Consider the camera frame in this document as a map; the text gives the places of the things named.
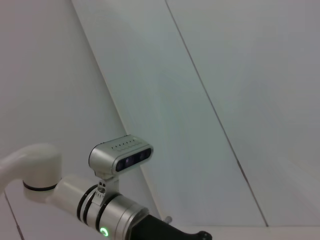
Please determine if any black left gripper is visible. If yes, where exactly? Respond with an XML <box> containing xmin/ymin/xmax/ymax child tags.
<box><xmin>129</xmin><ymin>213</ymin><xmax>214</xmax><ymax>240</ymax></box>

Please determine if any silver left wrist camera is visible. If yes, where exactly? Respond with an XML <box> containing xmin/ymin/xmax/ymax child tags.
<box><xmin>88</xmin><ymin>134</ymin><xmax>154</xmax><ymax>181</ymax></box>

